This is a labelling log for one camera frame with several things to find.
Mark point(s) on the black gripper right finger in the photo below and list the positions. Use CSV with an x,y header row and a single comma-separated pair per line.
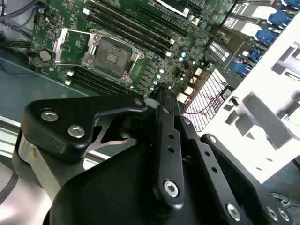
x,y
211,178

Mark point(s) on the metal socket cover frame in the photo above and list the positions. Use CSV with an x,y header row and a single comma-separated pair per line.
x,y
58,45

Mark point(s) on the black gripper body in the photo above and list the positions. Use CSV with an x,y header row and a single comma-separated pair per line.
x,y
112,194

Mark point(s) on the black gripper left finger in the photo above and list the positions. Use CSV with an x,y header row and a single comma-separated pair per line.
x,y
58,131

